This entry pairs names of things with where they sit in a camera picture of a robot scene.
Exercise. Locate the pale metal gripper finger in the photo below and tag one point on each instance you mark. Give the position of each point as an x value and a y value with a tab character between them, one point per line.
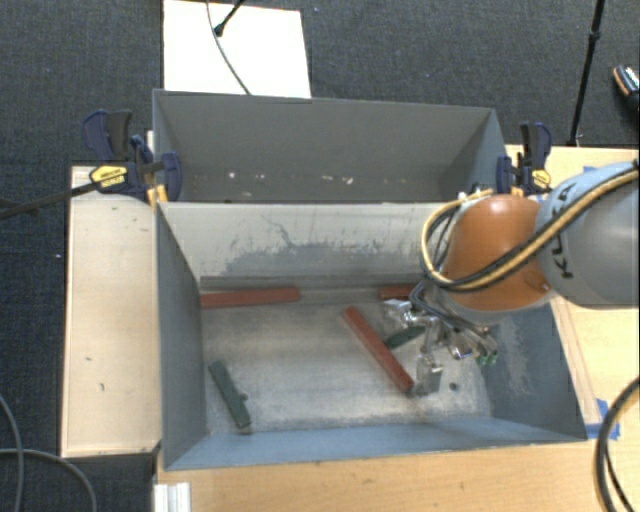
423	372
435	378

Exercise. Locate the dark green flat block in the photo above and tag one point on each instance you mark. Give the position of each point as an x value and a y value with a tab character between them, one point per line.
231	395
400	340

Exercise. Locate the pale wood flat board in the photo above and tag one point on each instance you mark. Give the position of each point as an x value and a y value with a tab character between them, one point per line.
110	325

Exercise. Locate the red-brown flat block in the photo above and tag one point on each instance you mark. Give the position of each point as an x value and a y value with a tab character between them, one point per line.
250	297
377	347
395	291

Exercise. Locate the grey metal bin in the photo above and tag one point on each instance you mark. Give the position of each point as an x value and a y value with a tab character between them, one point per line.
310	360

